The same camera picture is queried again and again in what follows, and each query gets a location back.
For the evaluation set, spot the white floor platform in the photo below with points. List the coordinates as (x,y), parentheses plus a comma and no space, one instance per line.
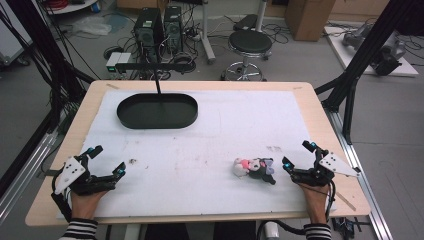
(343,53)

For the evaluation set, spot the large black computer tower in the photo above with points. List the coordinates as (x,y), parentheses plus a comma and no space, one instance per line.
(148,33)

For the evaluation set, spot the black T-shaped stand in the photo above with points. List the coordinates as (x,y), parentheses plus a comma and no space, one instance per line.
(156,67)

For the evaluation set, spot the cardboard box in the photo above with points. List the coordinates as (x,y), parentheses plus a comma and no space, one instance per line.
(308,18)

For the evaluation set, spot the slim black computer tower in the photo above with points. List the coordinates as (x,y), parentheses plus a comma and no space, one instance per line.
(173,28)

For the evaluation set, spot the clear plastic bag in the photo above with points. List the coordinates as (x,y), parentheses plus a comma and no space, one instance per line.
(91,26)

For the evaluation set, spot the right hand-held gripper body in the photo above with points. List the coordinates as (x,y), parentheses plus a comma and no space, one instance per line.
(328,168)

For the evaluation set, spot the black plush toy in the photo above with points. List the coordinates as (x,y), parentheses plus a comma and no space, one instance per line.
(264,171)

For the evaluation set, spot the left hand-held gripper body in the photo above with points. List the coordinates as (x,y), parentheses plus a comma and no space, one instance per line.
(70,173)

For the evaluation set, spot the grey robot part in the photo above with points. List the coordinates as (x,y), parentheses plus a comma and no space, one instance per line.
(356,36)

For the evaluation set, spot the black metal frame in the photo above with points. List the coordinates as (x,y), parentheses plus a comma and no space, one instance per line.
(363,50)
(40,43)

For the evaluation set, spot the person's left hand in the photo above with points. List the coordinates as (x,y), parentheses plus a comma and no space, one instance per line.
(85,204)

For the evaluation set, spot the grey desk leg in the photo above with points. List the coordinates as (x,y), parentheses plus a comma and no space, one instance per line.
(207,33)

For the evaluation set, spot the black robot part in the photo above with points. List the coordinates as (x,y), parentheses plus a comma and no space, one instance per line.
(388,60)

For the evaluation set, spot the white box device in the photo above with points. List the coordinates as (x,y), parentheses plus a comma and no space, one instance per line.
(117,61)

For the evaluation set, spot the thin wooden stick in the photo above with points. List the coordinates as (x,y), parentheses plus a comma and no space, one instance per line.
(345,201)

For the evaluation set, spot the black oval tray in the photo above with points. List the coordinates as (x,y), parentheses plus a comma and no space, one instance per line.
(156,111)

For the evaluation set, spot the aluminium rail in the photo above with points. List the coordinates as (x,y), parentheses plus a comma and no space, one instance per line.
(26,173)
(373,206)

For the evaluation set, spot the white table mat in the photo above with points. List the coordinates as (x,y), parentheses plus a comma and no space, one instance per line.
(200,150)

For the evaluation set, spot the person's right hand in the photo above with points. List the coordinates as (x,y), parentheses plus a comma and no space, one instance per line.
(315,201)

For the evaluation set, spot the black flat floor pad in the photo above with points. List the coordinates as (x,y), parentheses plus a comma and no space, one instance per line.
(245,22)

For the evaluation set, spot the wooden table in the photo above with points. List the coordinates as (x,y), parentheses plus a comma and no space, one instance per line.
(346,196)

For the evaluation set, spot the white and pink plush toy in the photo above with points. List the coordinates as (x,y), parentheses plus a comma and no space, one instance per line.
(242,166)

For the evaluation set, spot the black round stool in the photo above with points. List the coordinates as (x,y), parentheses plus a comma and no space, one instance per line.
(250,43)

